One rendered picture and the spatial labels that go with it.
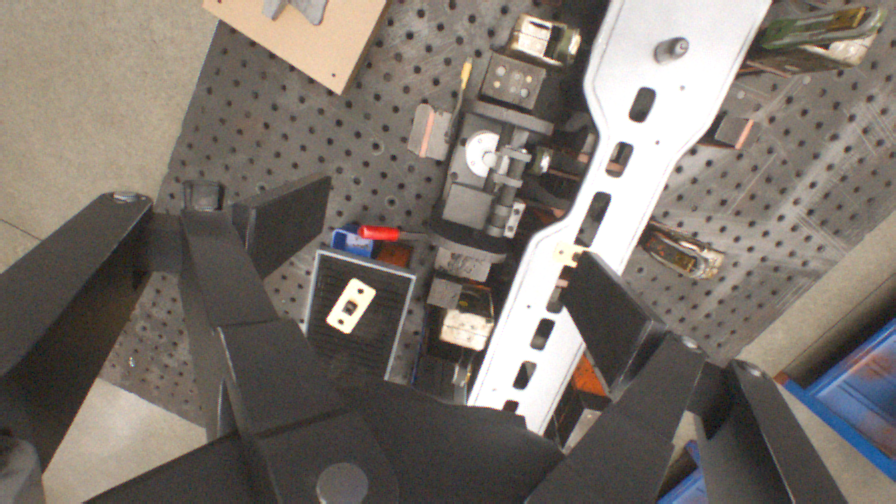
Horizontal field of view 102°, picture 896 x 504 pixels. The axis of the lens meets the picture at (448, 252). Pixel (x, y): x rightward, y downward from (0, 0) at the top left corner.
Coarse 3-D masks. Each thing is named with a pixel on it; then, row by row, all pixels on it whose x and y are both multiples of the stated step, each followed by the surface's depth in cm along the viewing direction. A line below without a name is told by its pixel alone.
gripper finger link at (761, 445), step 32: (736, 384) 10; (768, 384) 11; (736, 416) 10; (768, 416) 9; (704, 448) 10; (736, 448) 9; (768, 448) 8; (800, 448) 8; (736, 480) 8; (768, 480) 7; (800, 480) 7; (832, 480) 7
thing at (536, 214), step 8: (528, 200) 93; (528, 208) 92; (536, 208) 91; (544, 208) 92; (552, 208) 93; (528, 216) 90; (536, 216) 83; (544, 216) 84; (552, 216) 87; (536, 224) 81; (544, 224) 76; (576, 240) 69
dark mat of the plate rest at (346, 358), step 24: (336, 264) 51; (360, 264) 51; (336, 288) 52; (360, 288) 52; (384, 288) 52; (408, 288) 52; (312, 312) 54; (384, 312) 53; (312, 336) 55; (336, 336) 55; (360, 336) 55; (384, 336) 55; (336, 360) 56; (360, 360) 56; (384, 360) 56; (336, 384) 58; (360, 384) 58
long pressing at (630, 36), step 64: (640, 0) 52; (704, 0) 52; (768, 0) 52; (640, 64) 55; (704, 64) 55; (640, 128) 58; (704, 128) 58; (576, 192) 63; (640, 192) 62; (512, 320) 71; (512, 384) 76
